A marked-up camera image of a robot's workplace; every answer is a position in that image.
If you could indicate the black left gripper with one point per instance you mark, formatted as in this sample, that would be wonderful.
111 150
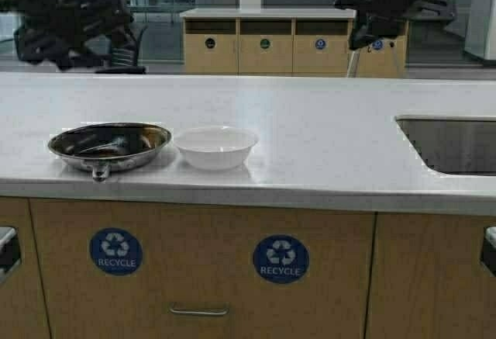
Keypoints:
58 30

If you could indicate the dark steel frying pan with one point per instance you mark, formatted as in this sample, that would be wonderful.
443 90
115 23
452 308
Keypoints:
104 148

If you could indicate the background wood recycling cabinet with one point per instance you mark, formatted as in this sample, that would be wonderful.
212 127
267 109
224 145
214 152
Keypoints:
299 42

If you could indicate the stainless steel sink basin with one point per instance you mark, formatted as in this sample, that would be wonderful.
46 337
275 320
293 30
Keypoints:
452 145

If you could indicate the white serving bowl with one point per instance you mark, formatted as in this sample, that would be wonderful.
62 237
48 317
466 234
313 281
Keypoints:
215 148

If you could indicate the left blue recycle sticker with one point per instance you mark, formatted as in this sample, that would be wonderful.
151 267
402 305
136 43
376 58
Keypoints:
115 251

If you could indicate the blue recycle sticker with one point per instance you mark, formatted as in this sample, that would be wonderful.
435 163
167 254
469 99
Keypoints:
115 251
281 259

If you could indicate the black object at left edge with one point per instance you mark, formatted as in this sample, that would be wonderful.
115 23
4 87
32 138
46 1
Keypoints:
10 251

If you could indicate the wood island cabinet front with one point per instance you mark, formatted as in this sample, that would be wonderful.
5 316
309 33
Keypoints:
371 274

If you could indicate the right blue recycle sticker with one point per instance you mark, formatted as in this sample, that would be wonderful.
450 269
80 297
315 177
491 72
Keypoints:
281 259

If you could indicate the black device at right edge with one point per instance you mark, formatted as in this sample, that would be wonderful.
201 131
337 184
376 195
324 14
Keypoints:
487 254

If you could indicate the silver island cabinet handle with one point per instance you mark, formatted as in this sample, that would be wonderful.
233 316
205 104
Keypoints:
197 312

